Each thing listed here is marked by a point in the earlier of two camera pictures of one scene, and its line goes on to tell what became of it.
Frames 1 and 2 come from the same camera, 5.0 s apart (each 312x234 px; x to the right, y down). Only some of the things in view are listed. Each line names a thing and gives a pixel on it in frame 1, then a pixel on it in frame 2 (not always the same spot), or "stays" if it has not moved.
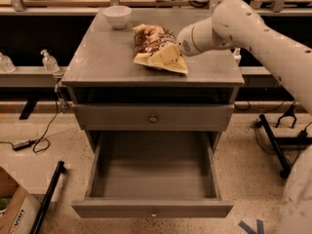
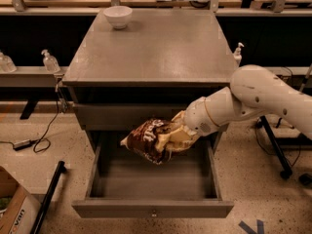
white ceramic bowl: (117, 15) stays
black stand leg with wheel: (283, 161) stays
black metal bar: (49, 197) stays
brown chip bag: (157, 48) to (141, 139)
